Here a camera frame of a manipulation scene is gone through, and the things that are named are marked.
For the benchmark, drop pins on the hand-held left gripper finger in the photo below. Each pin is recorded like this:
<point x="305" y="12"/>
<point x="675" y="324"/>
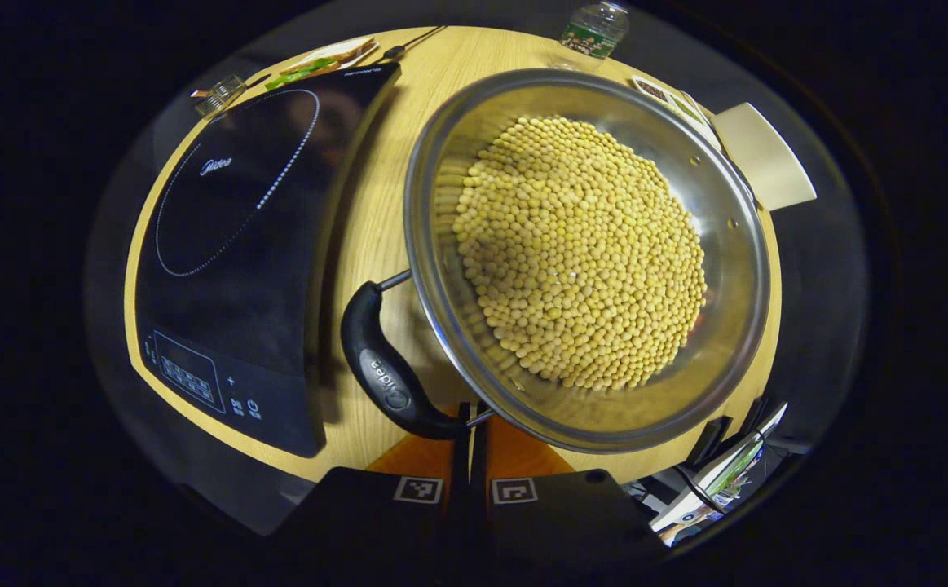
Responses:
<point x="461" y="489"/>
<point x="479" y="489"/>

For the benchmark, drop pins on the black induction cooktop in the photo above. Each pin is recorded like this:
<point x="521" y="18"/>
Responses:
<point x="237" y="269"/>

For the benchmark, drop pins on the white printed carton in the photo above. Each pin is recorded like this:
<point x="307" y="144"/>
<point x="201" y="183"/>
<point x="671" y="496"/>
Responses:
<point x="722" y="481"/>

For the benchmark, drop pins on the pile of yellow soybeans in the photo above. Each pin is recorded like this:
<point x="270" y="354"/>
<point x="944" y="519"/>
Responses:
<point x="579" y="253"/>

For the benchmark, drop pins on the white divided tray of beans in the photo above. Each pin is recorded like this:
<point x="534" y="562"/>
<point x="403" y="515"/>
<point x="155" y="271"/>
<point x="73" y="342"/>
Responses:
<point x="673" y="102"/>

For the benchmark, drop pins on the white box appliance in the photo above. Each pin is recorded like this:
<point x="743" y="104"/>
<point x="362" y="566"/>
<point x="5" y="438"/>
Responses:
<point x="763" y="155"/>

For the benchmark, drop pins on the small clear glass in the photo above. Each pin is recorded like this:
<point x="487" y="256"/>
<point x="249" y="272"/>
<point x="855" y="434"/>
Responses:
<point x="218" y="94"/>

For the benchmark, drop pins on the clear plastic water bottle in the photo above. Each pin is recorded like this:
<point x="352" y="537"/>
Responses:
<point x="596" y="31"/>

